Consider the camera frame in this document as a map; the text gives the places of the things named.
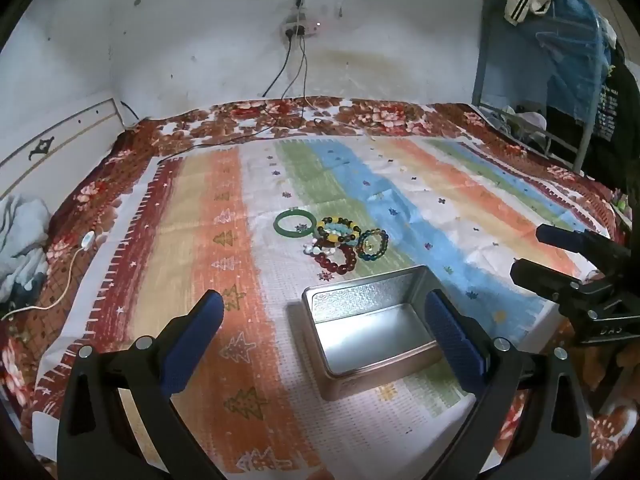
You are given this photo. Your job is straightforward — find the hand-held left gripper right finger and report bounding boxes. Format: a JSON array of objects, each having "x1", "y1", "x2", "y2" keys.
[{"x1": 424, "y1": 290, "x2": 593, "y2": 480}]

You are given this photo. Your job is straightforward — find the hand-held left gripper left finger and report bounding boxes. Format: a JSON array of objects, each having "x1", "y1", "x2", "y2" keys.
[{"x1": 57, "y1": 290, "x2": 226, "y2": 480}]

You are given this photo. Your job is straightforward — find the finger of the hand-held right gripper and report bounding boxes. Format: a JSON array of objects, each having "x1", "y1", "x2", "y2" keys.
[
  {"x1": 510, "y1": 258, "x2": 640, "y2": 323},
  {"x1": 536, "y1": 224, "x2": 640, "y2": 273}
]

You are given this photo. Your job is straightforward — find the silver metal tin box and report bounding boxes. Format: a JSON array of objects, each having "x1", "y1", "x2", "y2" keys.
[{"x1": 301, "y1": 266, "x2": 446, "y2": 402}]

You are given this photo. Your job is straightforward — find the blue green bead bracelet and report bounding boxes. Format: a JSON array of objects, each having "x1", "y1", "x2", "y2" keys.
[{"x1": 356, "y1": 228, "x2": 390, "y2": 262}]

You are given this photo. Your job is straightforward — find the dark red bead bracelet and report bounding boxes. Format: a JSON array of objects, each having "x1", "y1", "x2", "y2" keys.
[{"x1": 312, "y1": 241, "x2": 359, "y2": 276}]

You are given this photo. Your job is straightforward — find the green jade bangle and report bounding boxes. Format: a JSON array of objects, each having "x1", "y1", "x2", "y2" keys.
[{"x1": 274, "y1": 210, "x2": 317, "y2": 237}]

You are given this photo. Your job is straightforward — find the light blue bead bracelet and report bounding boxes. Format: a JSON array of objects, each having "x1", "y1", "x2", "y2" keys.
[{"x1": 325, "y1": 226, "x2": 358, "y2": 248}]

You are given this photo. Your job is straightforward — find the amber and black bead bracelet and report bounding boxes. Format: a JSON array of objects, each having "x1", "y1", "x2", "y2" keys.
[{"x1": 314, "y1": 216, "x2": 362, "y2": 247}]

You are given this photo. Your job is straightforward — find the striped printed cloth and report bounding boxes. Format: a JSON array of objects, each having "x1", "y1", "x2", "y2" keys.
[{"x1": 32, "y1": 135, "x2": 613, "y2": 480}]

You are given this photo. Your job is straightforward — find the black printed garment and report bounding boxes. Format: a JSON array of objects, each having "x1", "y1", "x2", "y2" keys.
[{"x1": 545, "y1": 37, "x2": 640, "y2": 196}]

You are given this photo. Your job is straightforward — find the red floral blanket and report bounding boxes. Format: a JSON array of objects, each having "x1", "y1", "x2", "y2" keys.
[{"x1": 0, "y1": 96, "x2": 640, "y2": 480}]

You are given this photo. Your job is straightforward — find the grey crumpled clothes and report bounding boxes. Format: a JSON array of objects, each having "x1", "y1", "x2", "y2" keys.
[{"x1": 0, "y1": 194, "x2": 53, "y2": 306}]

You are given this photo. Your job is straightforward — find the blue mosquito net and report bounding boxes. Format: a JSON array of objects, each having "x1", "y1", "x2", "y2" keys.
[{"x1": 480, "y1": 0, "x2": 613, "y2": 126}]

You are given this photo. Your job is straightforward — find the metal rack with clothes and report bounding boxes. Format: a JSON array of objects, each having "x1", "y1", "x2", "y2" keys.
[{"x1": 471, "y1": 0, "x2": 613, "y2": 173}]

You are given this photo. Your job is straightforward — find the white headboard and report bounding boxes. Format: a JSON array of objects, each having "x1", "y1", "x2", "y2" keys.
[{"x1": 0, "y1": 97, "x2": 126, "y2": 200}]

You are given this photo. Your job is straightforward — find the white power strip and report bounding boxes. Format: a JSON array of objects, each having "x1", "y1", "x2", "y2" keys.
[{"x1": 282, "y1": 16, "x2": 322, "y2": 40}]

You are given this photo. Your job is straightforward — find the white cable with round switch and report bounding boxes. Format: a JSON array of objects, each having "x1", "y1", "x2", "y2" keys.
[{"x1": 0, "y1": 231, "x2": 107, "y2": 322}]

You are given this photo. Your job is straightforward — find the long black cable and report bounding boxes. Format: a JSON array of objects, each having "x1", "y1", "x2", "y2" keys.
[{"x1": 155, "y1": 0, "x2": 326, "y2": 167}]

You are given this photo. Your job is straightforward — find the thin white cable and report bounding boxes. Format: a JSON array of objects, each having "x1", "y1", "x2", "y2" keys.
[{"x1": 301, "y1": 39, "x2": 381, "y2": 138}]

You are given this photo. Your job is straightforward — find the black power cable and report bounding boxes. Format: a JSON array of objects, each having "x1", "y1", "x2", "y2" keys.
[{"x1": 262, "y1": 35, "x2": 296, "y2": 99}]

